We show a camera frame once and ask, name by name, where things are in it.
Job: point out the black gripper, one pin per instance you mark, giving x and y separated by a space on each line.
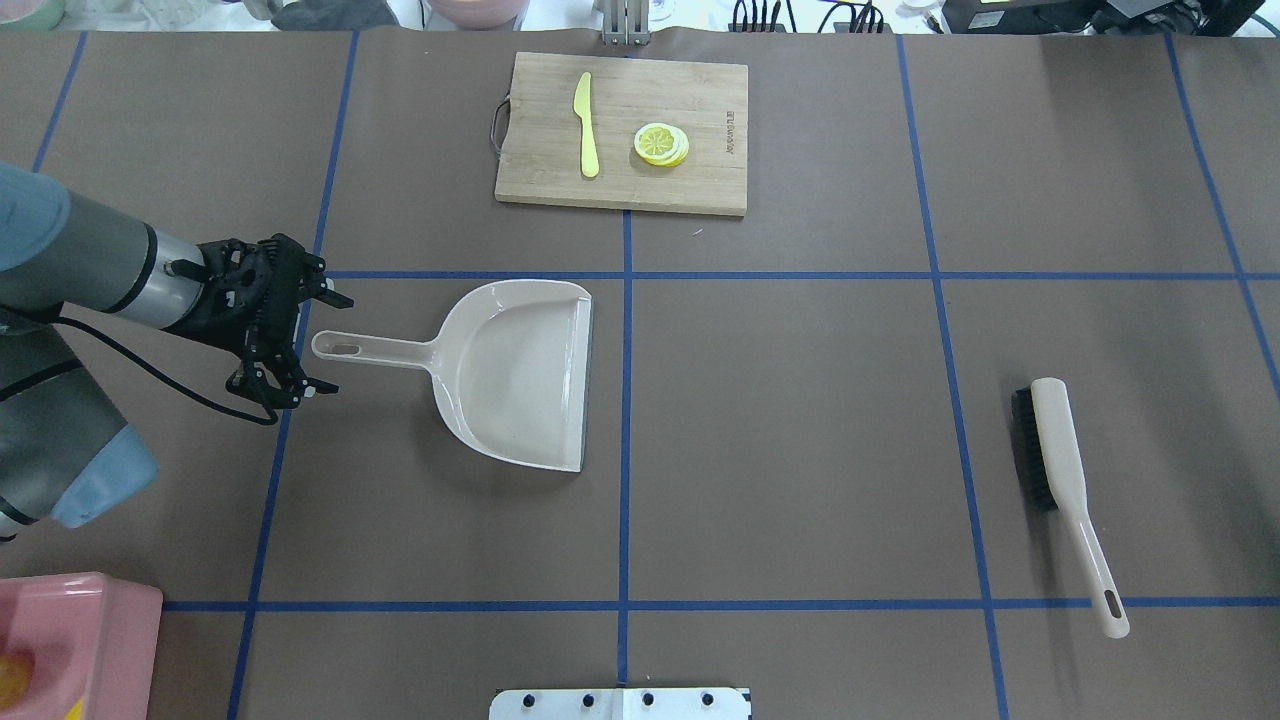
207 318

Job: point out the beige plastic dustpan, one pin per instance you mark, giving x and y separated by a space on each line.
510 368

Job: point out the yellow toy corn cob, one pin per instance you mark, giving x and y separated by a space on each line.
76 711

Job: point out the wooden hand brush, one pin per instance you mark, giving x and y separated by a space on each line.
1053 471

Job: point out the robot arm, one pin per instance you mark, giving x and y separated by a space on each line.
69 453

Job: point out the pink plastic bin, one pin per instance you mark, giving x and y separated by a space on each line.
91 636

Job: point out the wooden cutting board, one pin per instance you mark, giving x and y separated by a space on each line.
539 155

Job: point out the dark grey cloth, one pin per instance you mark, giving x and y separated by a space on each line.
334 16

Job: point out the yellow toy knife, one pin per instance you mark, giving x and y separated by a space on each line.
582 105

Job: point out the pink bowl with ice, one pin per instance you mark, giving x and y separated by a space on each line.
479 14

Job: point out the yellow lemon half toy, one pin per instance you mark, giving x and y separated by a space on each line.
661 144

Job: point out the black monitor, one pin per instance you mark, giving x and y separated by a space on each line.
1120 18

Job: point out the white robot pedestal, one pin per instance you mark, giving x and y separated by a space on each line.
623 703

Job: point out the aluminium frame post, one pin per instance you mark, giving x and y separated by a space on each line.
625 22

